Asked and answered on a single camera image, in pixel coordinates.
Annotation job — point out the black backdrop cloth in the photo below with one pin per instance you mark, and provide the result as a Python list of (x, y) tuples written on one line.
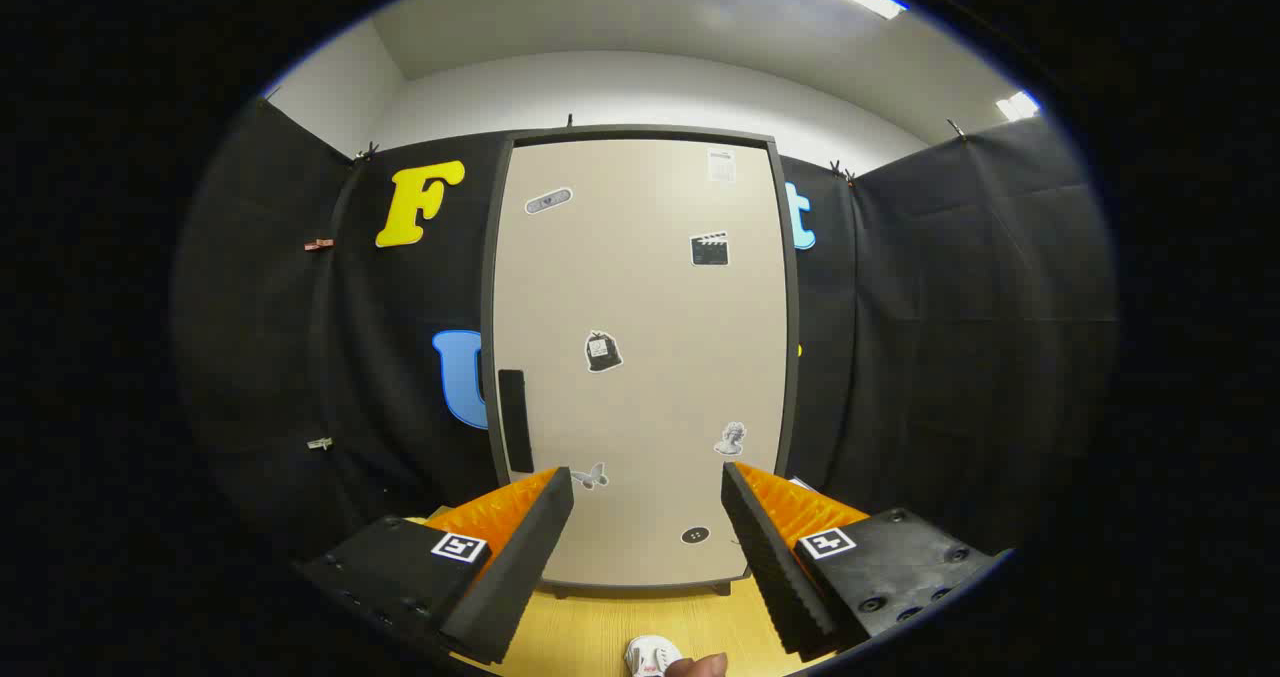
[(950, 307)]

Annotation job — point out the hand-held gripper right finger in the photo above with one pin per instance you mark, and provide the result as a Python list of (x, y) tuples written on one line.
[(775, 577)]

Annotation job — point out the small ceiling light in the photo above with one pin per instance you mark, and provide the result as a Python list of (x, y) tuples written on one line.
[(1017, 106)]

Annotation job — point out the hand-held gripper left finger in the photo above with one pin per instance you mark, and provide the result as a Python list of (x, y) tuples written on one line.
[(520, 567)]

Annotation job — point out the beige shoe cabinet door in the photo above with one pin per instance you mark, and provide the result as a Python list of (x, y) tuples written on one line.
[(640, 407)]

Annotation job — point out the white shoe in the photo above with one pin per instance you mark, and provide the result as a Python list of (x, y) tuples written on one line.
[(650, 652)]

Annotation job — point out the grey shoe cabinet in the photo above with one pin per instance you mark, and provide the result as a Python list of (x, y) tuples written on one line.
[(640, 133)]

